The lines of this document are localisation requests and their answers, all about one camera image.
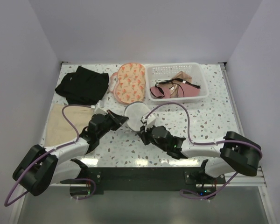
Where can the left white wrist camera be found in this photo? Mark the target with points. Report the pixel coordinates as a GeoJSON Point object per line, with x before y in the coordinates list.
{"type": "Point", "coordinates": [99, 108]}

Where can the round white mesh laundry bag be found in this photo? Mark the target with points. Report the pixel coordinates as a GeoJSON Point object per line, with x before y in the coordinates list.
{"type": "Point", "coordinates": [135, 111]}

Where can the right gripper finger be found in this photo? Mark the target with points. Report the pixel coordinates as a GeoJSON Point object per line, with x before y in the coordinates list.
{"type": "Point", "coordinates": [142, 132]}
{"type": "Point", "coordinates": [146, 139]}

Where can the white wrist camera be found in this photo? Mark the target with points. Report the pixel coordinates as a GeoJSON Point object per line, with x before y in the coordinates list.
{"type": "Point", "coordinates": [99, 108]}
{"type": "Point", "coordinates": [148, 120]}

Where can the white plastic basket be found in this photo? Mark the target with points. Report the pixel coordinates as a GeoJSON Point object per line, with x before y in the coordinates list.
{"type": "Point", "coordinates": [164, 72]}

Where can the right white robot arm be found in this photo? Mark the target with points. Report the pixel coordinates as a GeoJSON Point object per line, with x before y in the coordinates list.
{"type": "Point", "coordinates": [230, 153]}

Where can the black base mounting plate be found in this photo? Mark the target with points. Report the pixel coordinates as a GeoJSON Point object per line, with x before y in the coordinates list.
{"type": "Point", "coordinates": [144, 179]}

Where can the beige folded garment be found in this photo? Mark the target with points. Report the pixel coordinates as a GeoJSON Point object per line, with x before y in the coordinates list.
{"type": "Point", "coordinates": [63, 121]}

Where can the pink beige bra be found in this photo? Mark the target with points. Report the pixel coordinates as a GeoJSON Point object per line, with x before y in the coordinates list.
{"type": "Point", "coordinates": [179, 86]}

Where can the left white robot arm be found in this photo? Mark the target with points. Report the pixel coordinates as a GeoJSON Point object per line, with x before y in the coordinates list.
{"type": "Point", "coordinates": [43, 166]}

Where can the black garment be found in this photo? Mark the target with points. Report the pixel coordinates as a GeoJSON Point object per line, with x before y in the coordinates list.
{"type": "Point", "coordinates": [83, 87]}

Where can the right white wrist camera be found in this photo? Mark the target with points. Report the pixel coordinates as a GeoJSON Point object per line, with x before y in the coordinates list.
{"type": "Point", "coordinates": [148, 120]}

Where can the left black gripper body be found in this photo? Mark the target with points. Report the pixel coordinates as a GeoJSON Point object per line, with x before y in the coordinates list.
{"type": "Point", "coordinates": [112, 120]}

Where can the tulip print mesh laundry bag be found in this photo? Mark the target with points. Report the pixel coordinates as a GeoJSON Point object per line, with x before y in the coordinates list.
{"type": "Point", "coordinates": [128, 83]}

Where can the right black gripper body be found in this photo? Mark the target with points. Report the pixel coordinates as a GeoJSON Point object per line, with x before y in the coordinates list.
{"type": "Point", "coordinates": [161, 146]}

